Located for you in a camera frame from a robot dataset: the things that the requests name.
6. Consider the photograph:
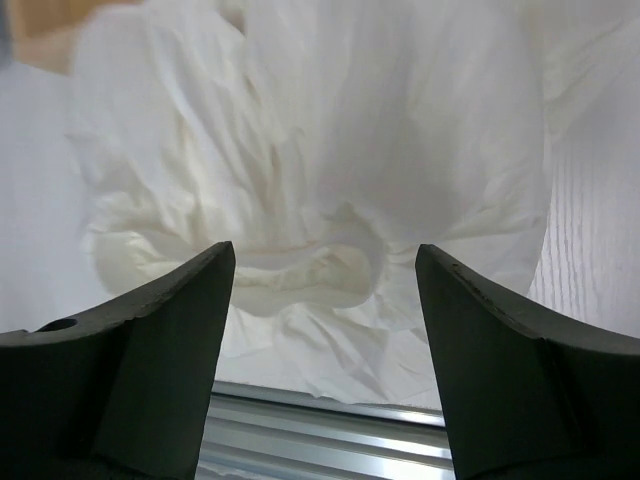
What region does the aluminium mounting rail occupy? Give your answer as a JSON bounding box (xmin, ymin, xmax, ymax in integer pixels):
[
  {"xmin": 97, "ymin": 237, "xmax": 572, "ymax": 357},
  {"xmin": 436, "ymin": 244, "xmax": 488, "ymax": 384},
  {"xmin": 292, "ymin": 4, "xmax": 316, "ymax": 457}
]
[{"xmin": 196, "ymin": 381, "xmax": 455, "ymax": 479}]

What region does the white ruffled skirt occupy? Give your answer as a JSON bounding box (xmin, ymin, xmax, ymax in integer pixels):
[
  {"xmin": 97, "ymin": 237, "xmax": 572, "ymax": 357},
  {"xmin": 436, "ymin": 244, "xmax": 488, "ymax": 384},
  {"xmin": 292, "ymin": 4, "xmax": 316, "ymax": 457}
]
[{"xmin": 69, "ymin": 1, "xmax": 639, "ymax": 409}]

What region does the wooden clothes rack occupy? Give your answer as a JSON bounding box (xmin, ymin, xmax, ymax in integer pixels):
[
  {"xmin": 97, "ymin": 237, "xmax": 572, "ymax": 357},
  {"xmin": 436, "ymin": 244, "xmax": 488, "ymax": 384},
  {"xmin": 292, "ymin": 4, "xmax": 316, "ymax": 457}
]
[{"xmin": 3, "ymin": 0, "xmax": 132, "ymax": 75}]

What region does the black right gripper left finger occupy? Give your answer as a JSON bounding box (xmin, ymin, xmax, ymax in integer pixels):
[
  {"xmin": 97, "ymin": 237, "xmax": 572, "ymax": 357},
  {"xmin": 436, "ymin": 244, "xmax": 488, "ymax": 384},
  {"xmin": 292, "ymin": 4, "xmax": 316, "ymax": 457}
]
[{"xmin": 1, "ymin": 242, "xmax": 235, "ymax": 479}]

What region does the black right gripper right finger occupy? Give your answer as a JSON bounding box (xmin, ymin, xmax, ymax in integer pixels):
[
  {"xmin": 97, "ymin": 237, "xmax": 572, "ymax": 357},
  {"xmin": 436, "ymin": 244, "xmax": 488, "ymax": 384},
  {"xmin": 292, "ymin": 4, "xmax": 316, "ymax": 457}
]
[{"xmin": 415, "ymin": 245, "xmax": 639, "ymax": 479}]

